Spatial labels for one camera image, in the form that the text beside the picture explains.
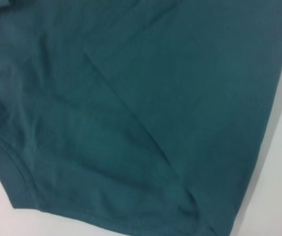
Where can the teal blue shirt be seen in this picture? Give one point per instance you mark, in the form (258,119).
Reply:
(131,110)

